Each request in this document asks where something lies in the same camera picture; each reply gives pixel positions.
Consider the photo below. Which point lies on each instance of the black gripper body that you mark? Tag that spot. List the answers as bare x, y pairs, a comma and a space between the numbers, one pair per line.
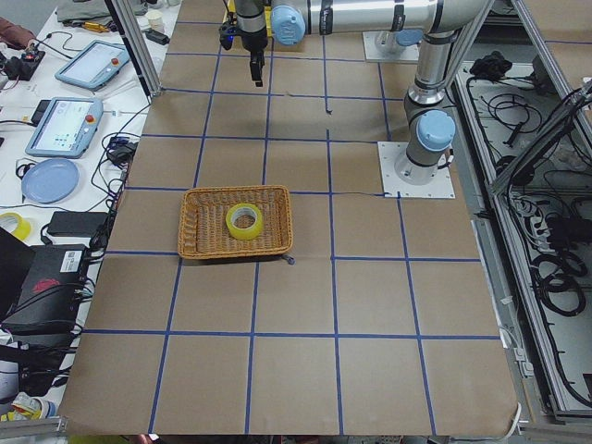
253, 41

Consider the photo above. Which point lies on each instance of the upper teach pendant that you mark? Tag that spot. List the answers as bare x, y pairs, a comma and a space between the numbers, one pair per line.
95, 65

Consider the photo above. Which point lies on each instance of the aluminium frame post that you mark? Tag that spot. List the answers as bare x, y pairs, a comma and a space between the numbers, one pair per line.
131, 34

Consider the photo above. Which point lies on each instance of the black computer box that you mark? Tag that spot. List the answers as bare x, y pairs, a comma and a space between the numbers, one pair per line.
41, 289

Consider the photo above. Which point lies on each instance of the lower teach pendant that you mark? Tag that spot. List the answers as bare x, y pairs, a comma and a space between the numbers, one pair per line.
66, 128

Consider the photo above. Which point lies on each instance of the black power adapter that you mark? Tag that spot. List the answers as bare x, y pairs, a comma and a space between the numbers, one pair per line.
75, 224

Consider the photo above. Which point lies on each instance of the yellow tape roll on desk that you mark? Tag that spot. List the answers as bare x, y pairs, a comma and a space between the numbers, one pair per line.
16, 225

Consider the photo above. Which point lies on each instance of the brown wicker basket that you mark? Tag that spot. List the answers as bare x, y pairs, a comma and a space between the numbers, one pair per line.
203, 233

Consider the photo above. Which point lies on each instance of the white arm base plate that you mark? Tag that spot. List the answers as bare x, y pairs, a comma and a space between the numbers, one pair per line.
403, 179

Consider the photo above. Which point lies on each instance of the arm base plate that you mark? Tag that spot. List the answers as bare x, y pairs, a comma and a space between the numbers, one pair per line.
401, 47

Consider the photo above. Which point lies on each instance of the blue plate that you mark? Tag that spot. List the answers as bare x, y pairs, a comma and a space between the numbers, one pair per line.
50, 181

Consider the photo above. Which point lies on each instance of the yellow tape roll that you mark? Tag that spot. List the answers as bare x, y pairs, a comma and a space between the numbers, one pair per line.
16, 225
244, 221

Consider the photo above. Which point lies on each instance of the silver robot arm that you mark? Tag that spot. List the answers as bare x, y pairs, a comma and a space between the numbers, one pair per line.
440, 23

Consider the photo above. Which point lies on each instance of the teach pendant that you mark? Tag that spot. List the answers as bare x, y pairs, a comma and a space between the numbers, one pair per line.
95, 65
66, 128

